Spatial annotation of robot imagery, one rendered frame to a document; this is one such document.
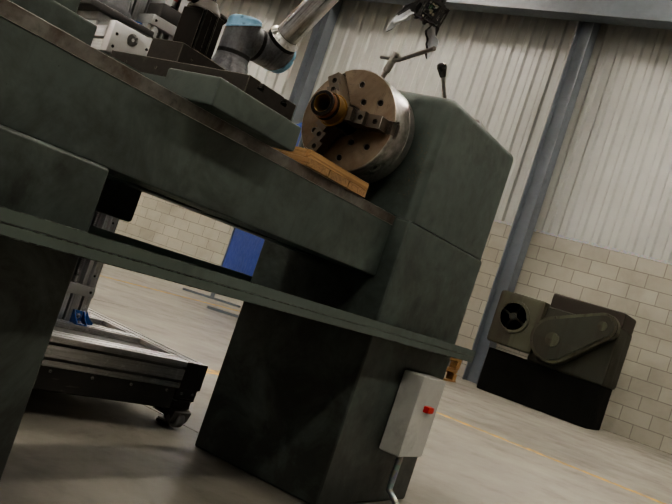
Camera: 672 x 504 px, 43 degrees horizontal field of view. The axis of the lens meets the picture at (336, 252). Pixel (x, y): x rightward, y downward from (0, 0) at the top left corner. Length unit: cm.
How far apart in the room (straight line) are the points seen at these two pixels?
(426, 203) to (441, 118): 25
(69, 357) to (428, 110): 127
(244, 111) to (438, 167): 92
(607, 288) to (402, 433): 989
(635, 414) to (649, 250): 224
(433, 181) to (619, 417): 985
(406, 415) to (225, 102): 131
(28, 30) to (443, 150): 141
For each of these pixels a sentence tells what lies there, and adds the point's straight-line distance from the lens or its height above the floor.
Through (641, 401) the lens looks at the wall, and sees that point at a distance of 1215.
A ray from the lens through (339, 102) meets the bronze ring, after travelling 237.
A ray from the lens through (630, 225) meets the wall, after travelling 1262.
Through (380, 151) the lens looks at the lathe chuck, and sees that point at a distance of 239.
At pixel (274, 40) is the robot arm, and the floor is 135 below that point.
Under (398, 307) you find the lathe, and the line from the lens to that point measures 253.
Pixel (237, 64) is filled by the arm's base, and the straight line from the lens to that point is 292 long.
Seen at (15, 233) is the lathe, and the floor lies 53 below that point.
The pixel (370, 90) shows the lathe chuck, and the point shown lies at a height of 118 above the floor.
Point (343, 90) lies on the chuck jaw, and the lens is 248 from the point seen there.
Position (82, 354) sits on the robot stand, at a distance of 261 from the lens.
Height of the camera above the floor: 60
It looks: 3 degrees up
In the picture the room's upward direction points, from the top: 19 degrees clockwise
